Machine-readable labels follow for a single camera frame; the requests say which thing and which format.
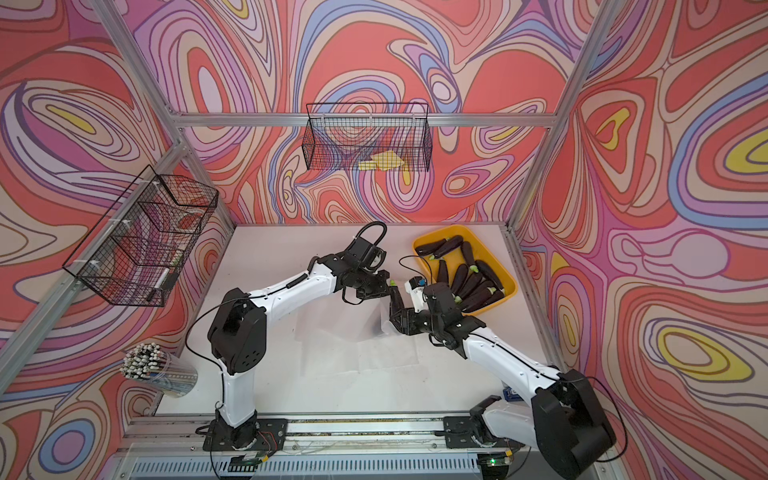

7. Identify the clear zip-top bag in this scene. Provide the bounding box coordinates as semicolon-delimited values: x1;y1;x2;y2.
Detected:
362;285;420;368

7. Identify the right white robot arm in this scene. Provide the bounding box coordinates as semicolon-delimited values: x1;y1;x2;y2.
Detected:
387;283;616;479

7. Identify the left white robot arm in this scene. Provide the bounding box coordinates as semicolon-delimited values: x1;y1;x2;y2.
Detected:
207;236;390;430

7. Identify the eggplant in tray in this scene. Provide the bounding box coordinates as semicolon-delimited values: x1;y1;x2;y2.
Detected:
475;260;504;290
415;235;464;259

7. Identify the stack of clear bags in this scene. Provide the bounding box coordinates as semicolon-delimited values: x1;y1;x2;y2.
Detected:
295;313;429;384

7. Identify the yellow plastic tray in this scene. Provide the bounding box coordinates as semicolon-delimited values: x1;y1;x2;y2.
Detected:
412;226;518;315

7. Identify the yellow item in basket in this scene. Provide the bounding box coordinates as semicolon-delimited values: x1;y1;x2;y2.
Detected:
357;150;405;171

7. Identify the clear cup of sticks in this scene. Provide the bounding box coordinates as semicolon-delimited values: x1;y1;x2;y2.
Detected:
119;343;198;398

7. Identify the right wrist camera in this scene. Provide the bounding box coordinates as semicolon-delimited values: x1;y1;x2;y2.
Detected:
405;276;428;313

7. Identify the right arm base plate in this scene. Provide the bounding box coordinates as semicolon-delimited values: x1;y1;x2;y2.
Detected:
441;415;524;451

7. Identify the back black wire basket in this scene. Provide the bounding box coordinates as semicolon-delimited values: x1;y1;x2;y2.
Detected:
301;101;433;172

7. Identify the black wire basket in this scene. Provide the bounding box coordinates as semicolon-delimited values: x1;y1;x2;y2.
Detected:
63;167;219;308
301;101;433;172

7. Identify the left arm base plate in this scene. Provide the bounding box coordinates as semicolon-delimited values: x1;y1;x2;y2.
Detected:
199;417;288;454

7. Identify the left black wire basket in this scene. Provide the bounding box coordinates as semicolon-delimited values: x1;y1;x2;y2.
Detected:
63;167;219;308

